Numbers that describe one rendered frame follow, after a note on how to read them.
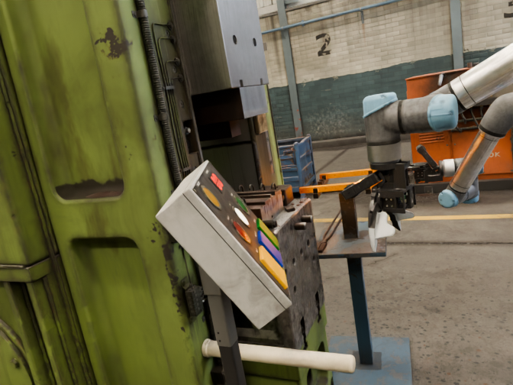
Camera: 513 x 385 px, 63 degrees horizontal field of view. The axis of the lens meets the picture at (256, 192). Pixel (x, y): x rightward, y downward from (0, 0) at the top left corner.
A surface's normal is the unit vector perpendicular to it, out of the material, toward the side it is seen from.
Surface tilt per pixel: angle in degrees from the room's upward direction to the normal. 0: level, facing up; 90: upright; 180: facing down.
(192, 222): 90
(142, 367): 90
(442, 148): 92
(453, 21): 90
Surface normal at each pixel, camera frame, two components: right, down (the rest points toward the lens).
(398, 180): -0.63, 0.27
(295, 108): -0.42, 0.27
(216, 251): 0.03, 0.22
